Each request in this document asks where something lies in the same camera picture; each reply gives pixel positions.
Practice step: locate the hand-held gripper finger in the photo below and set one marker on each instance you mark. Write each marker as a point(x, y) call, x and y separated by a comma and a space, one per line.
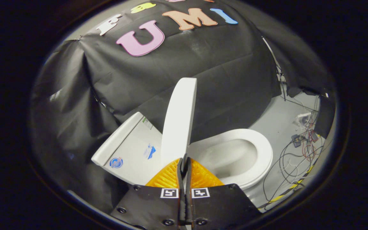
point(188, 191)
point(180, 191)

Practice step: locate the white toilet lid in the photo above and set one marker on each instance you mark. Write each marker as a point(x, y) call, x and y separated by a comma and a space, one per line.
point(179, 127)

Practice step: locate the white ceramic toilet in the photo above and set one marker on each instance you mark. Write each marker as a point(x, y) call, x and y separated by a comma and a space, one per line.
point(136, 153)

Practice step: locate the white toilet seat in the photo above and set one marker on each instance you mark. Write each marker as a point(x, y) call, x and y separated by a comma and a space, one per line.
point(264, 150)

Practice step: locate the white ceramic tank cover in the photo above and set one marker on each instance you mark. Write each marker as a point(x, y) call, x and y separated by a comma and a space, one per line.
point(117, 137)

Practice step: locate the yellow black floor tape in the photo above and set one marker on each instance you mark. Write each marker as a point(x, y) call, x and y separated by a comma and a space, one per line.
point(283, 195)

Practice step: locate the small black connector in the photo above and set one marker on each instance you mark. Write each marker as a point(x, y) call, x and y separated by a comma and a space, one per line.
point(296, 140)

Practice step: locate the black backdrop cloth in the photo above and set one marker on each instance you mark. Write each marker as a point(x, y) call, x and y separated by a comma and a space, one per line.
point(219, 64)

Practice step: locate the black box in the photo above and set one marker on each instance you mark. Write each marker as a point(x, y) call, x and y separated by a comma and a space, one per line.
point(326, 118)

